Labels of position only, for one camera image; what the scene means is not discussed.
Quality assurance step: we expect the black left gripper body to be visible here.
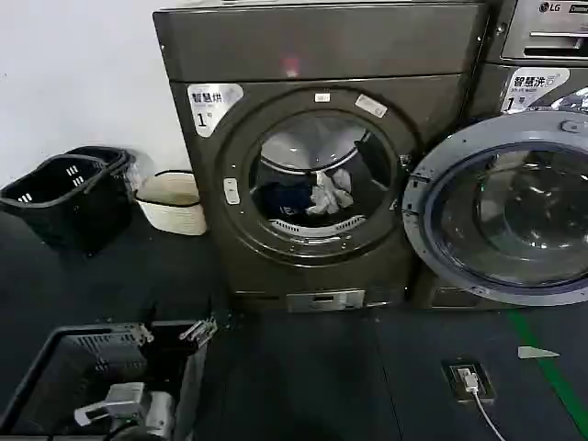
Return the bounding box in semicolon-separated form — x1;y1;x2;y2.
137;326;192;390

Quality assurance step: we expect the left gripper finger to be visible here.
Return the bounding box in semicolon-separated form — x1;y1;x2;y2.
117;322;156;345
177;315;220;343

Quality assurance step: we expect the large black laundry basket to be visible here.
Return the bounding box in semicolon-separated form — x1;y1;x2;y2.
0;319;209;437

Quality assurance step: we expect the white woven basket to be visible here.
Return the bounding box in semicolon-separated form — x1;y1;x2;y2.
133;169;209;237

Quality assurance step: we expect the black slotted plastic basket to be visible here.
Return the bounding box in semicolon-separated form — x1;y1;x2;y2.
63;145;133;172
0;153;135;254

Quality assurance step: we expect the dark blue garment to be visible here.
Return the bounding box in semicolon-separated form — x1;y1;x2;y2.
260;180;319;221

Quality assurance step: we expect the clear plastic bag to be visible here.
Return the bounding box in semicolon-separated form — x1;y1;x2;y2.
122;150;158;196

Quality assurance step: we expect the white grey crumpled cloth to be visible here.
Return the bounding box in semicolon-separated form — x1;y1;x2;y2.
305;168;356;217

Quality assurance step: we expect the round glass dryer door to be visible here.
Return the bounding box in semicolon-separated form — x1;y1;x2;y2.
401;112;588;308

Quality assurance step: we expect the white plug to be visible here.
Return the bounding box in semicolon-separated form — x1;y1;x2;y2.
456;366;481;394

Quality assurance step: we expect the floor power socket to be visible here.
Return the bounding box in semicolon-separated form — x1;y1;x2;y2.
440;359;499;406

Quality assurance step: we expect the dark grey front-load dryer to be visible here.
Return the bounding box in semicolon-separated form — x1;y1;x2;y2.
153;0;491;314

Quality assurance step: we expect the white arrow floor sticker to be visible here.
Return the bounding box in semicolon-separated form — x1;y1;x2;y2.
517;345;562;361

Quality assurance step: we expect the green floor tape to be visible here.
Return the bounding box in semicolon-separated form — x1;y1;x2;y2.
506;306;588;441

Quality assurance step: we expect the grey washer with label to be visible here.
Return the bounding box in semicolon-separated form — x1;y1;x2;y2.
412;61;588;311

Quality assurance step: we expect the silver stacked laundry machine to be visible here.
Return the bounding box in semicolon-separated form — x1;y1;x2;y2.
481;0;588;66

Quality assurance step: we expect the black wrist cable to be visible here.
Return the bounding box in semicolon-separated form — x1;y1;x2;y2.
106;421;155;441

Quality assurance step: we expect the white power cable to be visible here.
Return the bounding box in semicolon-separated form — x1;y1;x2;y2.
472;389;507;441

